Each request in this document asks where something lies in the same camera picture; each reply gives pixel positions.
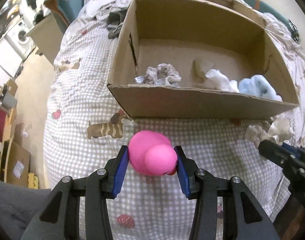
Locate white washing machine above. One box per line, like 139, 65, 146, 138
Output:
4, 20, 34, 58

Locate dark grey cloth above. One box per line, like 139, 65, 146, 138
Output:
107, 7, 129, 39

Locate large labelled cardboard box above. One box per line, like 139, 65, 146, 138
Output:
0, 140, 32, 187

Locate teal cushion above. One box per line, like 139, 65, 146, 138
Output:
44, 0, 84, 28

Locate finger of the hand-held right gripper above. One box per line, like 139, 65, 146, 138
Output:
282, 142, 305, 156
258, 139, 296, 167

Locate beige floral scrunchie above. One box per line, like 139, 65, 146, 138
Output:
135, 63, 181, 88

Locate yellow egg tray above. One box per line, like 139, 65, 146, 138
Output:
28, 172, 40, 189

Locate printed checkered blanket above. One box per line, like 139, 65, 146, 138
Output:
43, 0, 305, 240

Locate light blue plush toy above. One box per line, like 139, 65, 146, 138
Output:
239, 74, 283, 102

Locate white plush toy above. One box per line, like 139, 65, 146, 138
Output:
205, 69, 240, 93

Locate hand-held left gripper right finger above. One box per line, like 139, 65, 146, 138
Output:
174, 145, 280, 240

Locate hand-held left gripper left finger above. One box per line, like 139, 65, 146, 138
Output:
20, 145, 129, 240

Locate pink rubber duck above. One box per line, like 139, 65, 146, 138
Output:
128, 130, 178, 176

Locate beige side table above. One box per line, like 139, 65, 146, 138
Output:
25, 14, 67, 65

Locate white cabinet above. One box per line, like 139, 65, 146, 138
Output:
0, 39, 24, 78

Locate grey bin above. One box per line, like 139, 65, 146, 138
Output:
0, 92, 18, 109

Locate black white checkered item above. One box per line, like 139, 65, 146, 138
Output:
287, 20, 300, 42

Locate white fluffy cloth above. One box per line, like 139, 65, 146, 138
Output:
264, 12, 293, 45

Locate small cardboard box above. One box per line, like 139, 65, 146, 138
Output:
3, 80, 18, 98

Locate person's right forearm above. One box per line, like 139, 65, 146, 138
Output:
274, 200, 305, 240

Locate person's left trouser leg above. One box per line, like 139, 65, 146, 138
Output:
0, 179, 53, 240

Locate white frilly scrunchie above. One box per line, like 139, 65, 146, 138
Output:
245, 117, 295, 153

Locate colourful wooden rack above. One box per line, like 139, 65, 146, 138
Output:
0, 92, 17, 143

